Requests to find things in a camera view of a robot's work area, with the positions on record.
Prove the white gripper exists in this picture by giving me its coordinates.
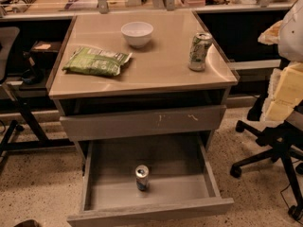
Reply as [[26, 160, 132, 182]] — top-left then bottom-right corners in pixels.
[[258, 21, 303, 121]]

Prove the red bull can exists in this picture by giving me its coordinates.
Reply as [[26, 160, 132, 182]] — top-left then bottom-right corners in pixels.
[[135, 165, 149, 191]]

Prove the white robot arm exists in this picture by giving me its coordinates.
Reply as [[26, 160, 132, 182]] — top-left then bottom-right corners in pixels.
[[258, 0, 303, 121]]

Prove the green white soda can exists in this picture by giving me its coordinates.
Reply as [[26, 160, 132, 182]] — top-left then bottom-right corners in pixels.
[[188, 32, 213, 71]]

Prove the open grey middle drawer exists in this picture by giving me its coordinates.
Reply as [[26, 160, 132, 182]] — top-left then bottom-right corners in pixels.
[[67, 134, 234, 227]]

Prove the grey drawer cabinet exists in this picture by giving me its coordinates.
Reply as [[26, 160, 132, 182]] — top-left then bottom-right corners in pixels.
[[48, 10, 238, 156]]

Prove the closed grey upper drawer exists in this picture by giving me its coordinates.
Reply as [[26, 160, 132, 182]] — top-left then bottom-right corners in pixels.
[[60, 105, 226, 141]]

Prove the black office chair right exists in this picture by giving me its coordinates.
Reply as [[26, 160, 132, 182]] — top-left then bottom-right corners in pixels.
[[229, 90, 303, 222]]

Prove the white ceramic bowl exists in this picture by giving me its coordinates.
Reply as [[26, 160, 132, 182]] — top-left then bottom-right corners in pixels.
[[121, 22, 153, 48]]

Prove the green chip bag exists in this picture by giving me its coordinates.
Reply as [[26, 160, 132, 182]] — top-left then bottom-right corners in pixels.
[[62, 46, 132, 77]]

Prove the black box under bench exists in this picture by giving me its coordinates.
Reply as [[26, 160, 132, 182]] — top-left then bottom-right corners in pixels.
[[30, 41, 62, 68]]

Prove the black chair left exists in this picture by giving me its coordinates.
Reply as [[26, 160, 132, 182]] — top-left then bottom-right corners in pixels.
[[0, 26, 49, 160]]

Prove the long background workbench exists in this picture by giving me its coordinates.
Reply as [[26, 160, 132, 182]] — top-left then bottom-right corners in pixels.
[[1, 0, 296, 19]]

